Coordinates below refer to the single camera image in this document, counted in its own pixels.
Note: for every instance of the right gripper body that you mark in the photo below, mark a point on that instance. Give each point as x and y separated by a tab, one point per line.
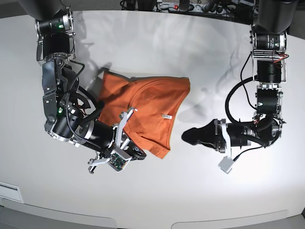
115	145

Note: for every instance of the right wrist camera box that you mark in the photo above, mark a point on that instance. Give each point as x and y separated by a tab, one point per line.
117	162

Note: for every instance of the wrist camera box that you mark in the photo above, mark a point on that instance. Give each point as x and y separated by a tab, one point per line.
226	164
117	162

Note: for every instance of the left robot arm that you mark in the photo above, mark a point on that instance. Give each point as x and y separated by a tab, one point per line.
268	37

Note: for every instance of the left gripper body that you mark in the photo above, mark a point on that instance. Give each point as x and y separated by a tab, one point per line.
229	135

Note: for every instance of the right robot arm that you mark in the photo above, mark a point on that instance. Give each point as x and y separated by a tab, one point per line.
72	113

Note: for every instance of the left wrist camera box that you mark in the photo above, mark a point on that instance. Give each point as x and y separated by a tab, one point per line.
226	164

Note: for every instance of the white label on table edge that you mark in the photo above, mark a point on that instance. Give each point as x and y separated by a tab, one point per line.
10	192

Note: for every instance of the orange T-shirt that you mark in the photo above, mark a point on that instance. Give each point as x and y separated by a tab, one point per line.
157	100

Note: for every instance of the white power strip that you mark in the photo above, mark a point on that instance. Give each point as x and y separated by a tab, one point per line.
190	6

